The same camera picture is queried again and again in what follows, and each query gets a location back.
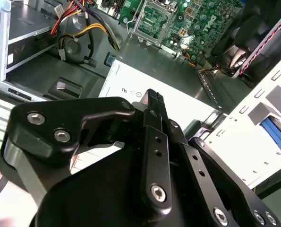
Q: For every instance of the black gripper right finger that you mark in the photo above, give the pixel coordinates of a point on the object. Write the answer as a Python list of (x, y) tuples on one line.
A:
[(225, 179)]

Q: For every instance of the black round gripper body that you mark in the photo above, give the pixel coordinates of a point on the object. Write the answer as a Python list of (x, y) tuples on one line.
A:
[(95, 196)]

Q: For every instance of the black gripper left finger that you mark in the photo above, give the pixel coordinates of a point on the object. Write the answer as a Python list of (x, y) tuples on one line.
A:
[(60, 111)]

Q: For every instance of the hard disk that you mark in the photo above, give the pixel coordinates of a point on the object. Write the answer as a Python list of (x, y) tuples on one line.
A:
[(275, 134)]

